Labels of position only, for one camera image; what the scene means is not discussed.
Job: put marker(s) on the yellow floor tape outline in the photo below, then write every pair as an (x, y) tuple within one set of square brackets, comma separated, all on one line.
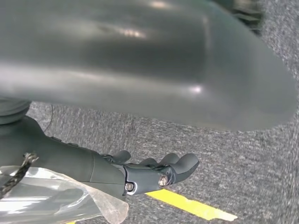
[(186, 205)]

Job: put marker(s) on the clear plastic bag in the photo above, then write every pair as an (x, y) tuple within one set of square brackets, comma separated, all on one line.
[(69, 204)]

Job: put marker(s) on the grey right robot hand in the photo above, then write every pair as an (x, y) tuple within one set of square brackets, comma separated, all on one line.
[(116, 61)]

